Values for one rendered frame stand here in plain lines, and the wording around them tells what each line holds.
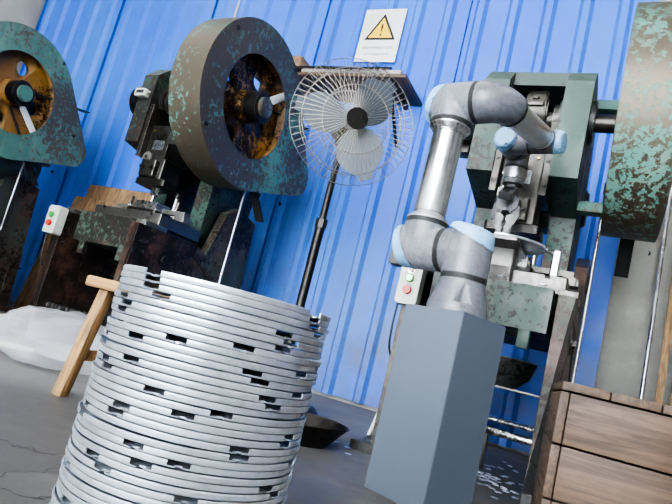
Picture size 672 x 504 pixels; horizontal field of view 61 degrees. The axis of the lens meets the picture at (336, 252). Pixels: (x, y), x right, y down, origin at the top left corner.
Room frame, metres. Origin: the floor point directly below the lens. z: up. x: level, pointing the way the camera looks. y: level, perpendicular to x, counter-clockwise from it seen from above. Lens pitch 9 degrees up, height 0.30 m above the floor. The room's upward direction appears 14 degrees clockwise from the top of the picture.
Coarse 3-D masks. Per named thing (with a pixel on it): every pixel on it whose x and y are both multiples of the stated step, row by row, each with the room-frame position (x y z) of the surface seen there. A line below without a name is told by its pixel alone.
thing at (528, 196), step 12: (504, 156) 2.04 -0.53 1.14; (540, 156) 1.98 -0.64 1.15; (504, 168) 2.03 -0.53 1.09; (528, 168) 2.00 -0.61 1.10; (540, 168) 1.98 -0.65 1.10; (528, 180) 1.99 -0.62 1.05; (540, 180) 1.97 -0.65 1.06; (528, 192) 1.99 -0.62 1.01; (528, 204) 1.96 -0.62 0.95; (528, 216) 1.98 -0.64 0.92
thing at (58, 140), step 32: (0, 32) 3.19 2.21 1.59; (32, 32) 3.35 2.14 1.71; (0, 64) 3.32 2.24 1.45; (32, 64) 3.49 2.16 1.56; (64, 64) 3.60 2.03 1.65; (0, 96) 3.37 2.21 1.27; (32, 96) 3.42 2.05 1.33; (64, 96) 3.68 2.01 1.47; (0, 128) 3.37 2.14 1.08; (32, 128) 3.57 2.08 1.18; (64, 128) 3.75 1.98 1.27; (0, 160) 3.72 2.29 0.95; (32, 160) 3.62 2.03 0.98; (64, 160) 3.83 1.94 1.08; (0, 192) 3.71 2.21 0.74; (32, 192) 3.92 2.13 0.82; (0, 224) 3.78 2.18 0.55; (0, 256) 3.86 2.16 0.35; (0, 288) 3.93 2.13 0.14
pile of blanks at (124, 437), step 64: (128, 320) 0.70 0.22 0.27; (192, 320) 0.66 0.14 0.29; (256, 320) 0.67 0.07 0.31; (320, 320) 0.75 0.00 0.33; (128, 384) 0.67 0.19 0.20; (192, 384) 0.66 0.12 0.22; (256, 384) 0.68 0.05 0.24; (128, 448) 0.67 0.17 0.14; (192, 448) 0.69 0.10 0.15; (256, 448) 0.74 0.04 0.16
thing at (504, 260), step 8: (496, 240) 1.84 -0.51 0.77; (504, 240) 1.82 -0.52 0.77; (512, 240) 1.79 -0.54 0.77; (520, 240) 1.81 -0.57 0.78; (496, 248) 1.93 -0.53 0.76; (504, 248) 1.91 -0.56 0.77; (512, 248) 1.90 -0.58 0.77; (520, 248) 1.87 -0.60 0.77; (496, 256) 1.92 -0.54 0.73; (504, 256) 1.91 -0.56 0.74; (512, 256) 1.90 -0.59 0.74; (520, 256) 1.98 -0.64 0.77; (496, 264) 1.92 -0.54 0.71; (504, 264) 1.91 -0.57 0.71; (512, 264) 1.90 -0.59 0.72; (496, 272) 1.92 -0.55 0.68; (504, 272) 1.90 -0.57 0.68; (512, 272) 1.91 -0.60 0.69
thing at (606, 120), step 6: (546, 108) 2.01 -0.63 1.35; (558, 108) 2.00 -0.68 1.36; (546, 114) 2.02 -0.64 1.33; (552, 114) 2.03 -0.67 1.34; (600, 114) 1.96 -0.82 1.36; (606, 114) 1.96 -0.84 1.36; (546, 120) 2.03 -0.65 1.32; (552, 120) 2.00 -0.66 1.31; (600, 120) 1.95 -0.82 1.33; (606, 120) 1.94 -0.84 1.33; (612, 120) 1.93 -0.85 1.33; (474, 126) 2.20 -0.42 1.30; (594, 126) 1.97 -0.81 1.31; (600, 126) 1.96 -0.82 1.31; (606, 126) 1.95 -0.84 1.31; (612, 126) 1.94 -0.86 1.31; (594, 132) 1.99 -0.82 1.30; (600, 132) 1.98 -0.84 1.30; (606, 132) 1.97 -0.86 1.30; (612, 132) 1.96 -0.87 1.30
